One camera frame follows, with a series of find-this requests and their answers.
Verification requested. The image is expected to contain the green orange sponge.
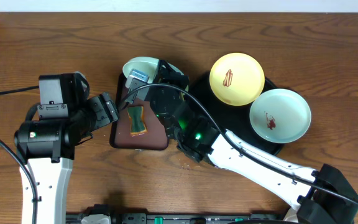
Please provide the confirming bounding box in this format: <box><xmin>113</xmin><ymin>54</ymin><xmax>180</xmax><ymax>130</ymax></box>
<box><xmin>127</xmin><ymin>106</ymin><xmax>147</xmax><ymax>136</ymax></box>

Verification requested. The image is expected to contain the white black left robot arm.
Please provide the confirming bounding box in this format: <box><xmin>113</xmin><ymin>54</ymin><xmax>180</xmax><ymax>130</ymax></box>
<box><xmin>14</xmin><ymin>72</ymin><xmax>119</xmax><ymax>223</ymax></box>

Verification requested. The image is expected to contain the yellow dirty plate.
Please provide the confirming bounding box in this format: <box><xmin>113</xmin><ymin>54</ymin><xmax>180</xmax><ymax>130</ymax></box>
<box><xmin>209</xmin><ymin>53</ymin><xmax>265</xmax><ymax>106</ymax></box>

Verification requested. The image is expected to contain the black round tray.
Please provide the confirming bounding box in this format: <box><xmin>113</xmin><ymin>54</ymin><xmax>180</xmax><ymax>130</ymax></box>
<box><xmin>189</xmin><ymin>72</ymin><xmax>284</xmax><ymax>156</ymax></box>

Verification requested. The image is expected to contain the black rectangular water tray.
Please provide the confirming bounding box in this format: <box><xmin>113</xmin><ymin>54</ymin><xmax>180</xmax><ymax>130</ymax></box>
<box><xmin>109</xmin><ymin>71</ymin><xmax>171</xmax><ymax>151</ymax></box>

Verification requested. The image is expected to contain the light green plate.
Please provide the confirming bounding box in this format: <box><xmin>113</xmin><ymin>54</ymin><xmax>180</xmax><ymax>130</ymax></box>
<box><xmin>249</xmin><ymin>88</ymin><xmax>311</xmax><ymax>144</ymax></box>
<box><xmin>122</xmin><ymin>56</ymin><xmax>189</xmax><ymax>93</ymax></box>

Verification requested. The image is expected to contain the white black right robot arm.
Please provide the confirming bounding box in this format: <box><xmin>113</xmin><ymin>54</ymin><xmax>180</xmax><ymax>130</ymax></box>
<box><xmin>150</xmin><ymin>60</ymin><xmax>358</xmax><ymax>223</ymax></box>

